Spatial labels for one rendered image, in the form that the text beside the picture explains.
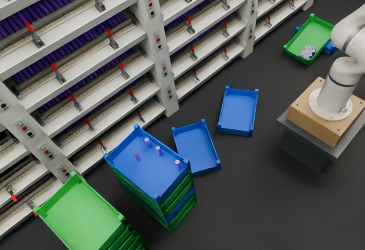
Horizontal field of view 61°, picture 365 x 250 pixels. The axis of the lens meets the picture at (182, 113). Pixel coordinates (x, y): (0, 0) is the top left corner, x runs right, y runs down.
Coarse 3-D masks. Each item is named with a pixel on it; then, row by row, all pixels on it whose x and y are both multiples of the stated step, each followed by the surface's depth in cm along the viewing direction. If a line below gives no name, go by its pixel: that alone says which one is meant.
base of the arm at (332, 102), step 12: (324, 84) 134; (336, 84) 126; (312, 96) 145; (324, 96) 135; (336, 96) 130; (348, 96) 130; (312, 108) 141; (324, 108) 139; (336, 108) 136; (348, 108) 140; (336, 120) 137
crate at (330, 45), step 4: (296, 28) 220; (296, 32) 222; (328, 44) 218; (332, 44) 217; (324, 48) 212; (328, 48) 209; (332, 48) 207; (336, 48) 210; (324, 52) 214; (328, 52) 211; (332, 52) 209
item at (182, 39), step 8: (224, 0) 177; (232, 0) 178; (240, 0) 179; (232, 8) 176; (200, 16) 171; (208, 16) 171; (216, 16) 172; (224, 16) 176; (200, 24) 169; (208, 24) 170; (184, 32) 166; (200, 32) 169; (176, 40) 163; (184, 40) 164; (168, 48) 157; (176, 48) 163
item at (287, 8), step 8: (288, 0) 228; (296, 0) 232; (304, 0) 234; (280, 8) 228; (288, 8) 229; (296, 8) 230; (264, 16) 220; (272, 16) 223; (280, 16) 225; (256, 24) 216; (264, 24) 220; (272, 24) 221; (256, 32) 217; (264, 32) 218; (256, 40) 218
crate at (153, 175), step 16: (128, 144) 139; (144, 144) 138; (160, 144) 133; (112, 160) 135; (128, 160) 134; (144, 160) 134; (160, 160) 133; (128, 176) 130; (144, 176) 129; (160, 176) 129; (176, 176) 128; (144, 192) 121; (160, 192) 124
